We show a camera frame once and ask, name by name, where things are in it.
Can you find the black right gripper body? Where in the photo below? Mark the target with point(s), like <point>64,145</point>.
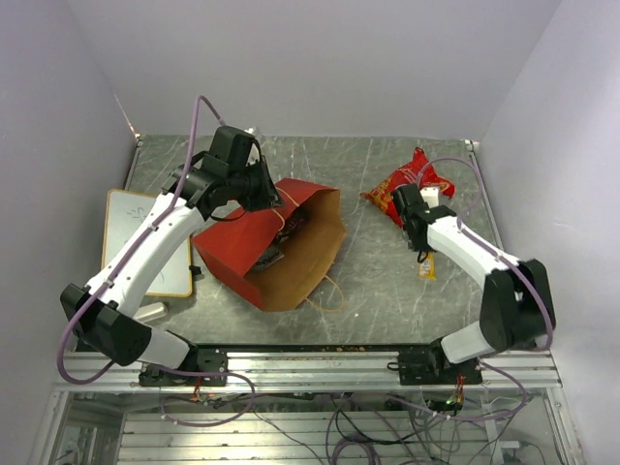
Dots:
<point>416,245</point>

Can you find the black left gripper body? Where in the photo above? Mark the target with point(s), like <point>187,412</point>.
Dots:
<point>254,188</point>

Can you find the red cookie snack packet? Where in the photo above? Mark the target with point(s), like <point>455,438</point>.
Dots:
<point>406,175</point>

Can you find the yellow snack sachet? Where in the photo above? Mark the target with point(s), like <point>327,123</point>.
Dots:
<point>426,265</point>

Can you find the red paper bag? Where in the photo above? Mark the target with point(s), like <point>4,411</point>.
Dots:
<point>230,248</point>

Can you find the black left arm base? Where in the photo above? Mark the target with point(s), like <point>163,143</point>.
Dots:
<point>202,366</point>

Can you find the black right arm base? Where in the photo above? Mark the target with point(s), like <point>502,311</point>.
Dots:
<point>421,368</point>

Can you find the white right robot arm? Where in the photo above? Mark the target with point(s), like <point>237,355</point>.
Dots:
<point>516,306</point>

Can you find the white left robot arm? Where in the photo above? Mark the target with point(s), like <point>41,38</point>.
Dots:
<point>103,310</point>

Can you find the dark snack packet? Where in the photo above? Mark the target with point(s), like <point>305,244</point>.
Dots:
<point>273,253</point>

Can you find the silver whiteboard eraser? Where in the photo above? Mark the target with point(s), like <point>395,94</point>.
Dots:
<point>151,312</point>

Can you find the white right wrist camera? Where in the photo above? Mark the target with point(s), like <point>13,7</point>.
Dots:
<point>431,195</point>

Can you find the aluminium table edge rail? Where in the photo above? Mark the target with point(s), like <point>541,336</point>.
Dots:
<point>479,207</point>

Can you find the aluminium front frame rail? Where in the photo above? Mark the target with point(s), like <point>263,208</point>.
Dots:
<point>336,372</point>

